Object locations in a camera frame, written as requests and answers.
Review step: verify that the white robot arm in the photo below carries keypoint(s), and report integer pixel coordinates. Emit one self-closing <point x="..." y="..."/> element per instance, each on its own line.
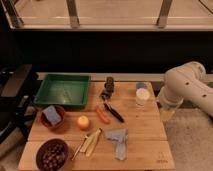
<point x="185" y="83"/>

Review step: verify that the orange carrot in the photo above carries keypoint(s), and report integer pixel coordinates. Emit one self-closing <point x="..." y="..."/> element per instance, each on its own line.
<point x="102" y="116"/>

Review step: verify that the white lidded jar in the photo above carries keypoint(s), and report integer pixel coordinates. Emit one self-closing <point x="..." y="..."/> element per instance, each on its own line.
<point x="142" y="94"/>

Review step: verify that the yellow orange fruit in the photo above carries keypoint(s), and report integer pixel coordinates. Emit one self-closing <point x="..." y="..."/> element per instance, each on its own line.
<point x="83" y="122"/>

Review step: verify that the green plastic tray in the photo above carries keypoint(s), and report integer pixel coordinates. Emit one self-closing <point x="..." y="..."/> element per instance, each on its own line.
<point x="64" y="90"/>

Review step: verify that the blue grey cloth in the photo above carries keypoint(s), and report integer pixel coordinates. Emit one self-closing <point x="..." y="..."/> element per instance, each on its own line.
<point x="119" y="138"/>

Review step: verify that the wooden utensil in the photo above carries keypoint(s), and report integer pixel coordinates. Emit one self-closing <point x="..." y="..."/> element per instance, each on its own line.
<point x="90" y="143"/>

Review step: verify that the blue sponge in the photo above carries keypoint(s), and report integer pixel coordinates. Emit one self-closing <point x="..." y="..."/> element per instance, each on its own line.
<point x="52" y="116"/>

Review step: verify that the red bowl with sponge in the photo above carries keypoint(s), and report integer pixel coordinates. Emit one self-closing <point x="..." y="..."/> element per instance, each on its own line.
<point x="60" y="110"/>

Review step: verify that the metal butter knife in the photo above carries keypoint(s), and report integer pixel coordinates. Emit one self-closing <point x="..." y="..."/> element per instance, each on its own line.
<point x="79" y="147"/>

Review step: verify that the black chair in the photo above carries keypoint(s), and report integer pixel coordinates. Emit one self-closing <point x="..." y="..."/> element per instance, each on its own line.
<point x="16" y="92"/>

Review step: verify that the dark bowl of nuts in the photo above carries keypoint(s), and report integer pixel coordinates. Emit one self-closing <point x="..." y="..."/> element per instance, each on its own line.
<point x="52" y="155"/>

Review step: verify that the black handled peeler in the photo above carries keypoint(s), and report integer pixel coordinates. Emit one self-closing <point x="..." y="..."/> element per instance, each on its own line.
<point x="113" y="112"/>

